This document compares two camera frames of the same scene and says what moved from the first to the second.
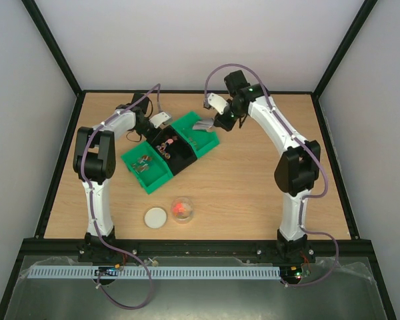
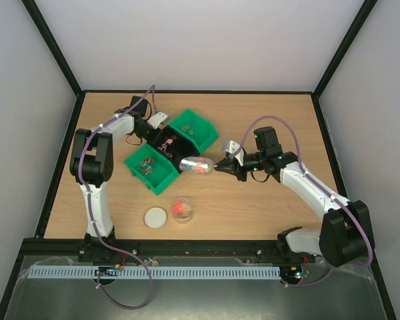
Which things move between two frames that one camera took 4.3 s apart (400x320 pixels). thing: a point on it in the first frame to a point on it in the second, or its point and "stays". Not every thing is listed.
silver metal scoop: [204, 125] to [197, 165]
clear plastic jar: [183, 209] stays
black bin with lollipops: [175, 149] stays
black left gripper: [152, 138] stays
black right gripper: [221, 121] to [235, 165]
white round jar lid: [155, 217] stays
